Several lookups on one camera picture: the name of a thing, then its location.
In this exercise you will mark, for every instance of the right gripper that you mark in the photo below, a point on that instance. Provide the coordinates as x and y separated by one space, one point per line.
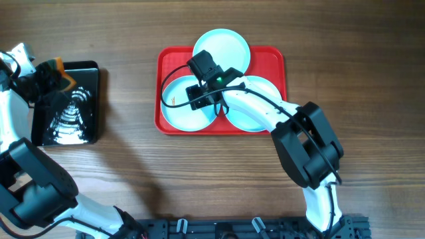
194 91

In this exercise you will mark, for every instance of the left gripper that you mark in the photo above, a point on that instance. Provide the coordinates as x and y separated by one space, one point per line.
48 78

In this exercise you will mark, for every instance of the green and orange sponge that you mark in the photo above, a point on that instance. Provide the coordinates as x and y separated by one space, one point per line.
63 81

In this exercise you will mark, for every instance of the light blue plate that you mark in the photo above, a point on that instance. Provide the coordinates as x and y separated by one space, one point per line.
241 120
227 48
184 118

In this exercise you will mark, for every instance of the light blue plate top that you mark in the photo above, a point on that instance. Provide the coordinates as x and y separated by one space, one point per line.
227 48

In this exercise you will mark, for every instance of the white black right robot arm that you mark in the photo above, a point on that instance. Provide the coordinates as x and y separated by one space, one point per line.
307 147

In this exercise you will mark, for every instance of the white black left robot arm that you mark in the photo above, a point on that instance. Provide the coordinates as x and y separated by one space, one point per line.
35 190

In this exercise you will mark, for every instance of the red plastic tray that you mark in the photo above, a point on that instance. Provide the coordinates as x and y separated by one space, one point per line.
266 62

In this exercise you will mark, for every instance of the black plastic water basin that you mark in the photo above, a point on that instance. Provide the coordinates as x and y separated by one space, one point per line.
71 117

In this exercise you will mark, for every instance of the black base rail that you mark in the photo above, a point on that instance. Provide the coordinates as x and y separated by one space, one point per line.
352 227

